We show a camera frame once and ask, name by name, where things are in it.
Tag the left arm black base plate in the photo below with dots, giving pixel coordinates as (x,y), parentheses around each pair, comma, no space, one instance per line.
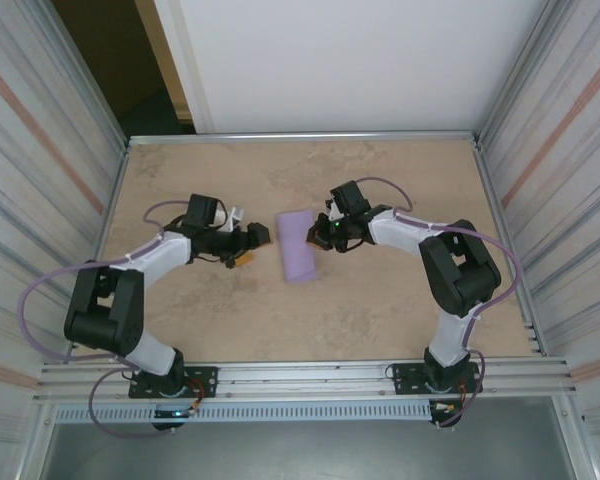
(205,380)

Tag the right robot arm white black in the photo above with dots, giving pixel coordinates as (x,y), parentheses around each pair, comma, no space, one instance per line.
(395,232)

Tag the purple cloth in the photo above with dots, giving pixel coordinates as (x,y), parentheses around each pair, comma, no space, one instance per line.
(295,250)

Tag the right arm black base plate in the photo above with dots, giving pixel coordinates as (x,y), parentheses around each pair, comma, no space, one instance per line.
(405,375)

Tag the white door frame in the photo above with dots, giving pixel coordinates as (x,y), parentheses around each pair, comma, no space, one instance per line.
(190,75)

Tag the aluminium table edge rail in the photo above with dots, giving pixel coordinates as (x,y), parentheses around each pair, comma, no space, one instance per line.
(305,137)

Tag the long aluminium mounting rail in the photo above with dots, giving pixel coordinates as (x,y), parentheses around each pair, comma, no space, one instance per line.
(305,380)

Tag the grey metal shelf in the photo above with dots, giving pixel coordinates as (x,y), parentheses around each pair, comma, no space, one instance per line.
(305,455)

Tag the translucent corrugated side panel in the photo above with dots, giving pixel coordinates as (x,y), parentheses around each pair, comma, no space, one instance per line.
(10,150)
(580,150)

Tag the tan wooden door edge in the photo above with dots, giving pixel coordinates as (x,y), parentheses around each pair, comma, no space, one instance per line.
(165,65)

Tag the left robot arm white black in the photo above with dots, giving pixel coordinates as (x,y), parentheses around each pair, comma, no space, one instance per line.
(160,250)

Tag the aluminium frame post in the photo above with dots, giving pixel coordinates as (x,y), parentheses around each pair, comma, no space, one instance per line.
(520,75)
(87,75)

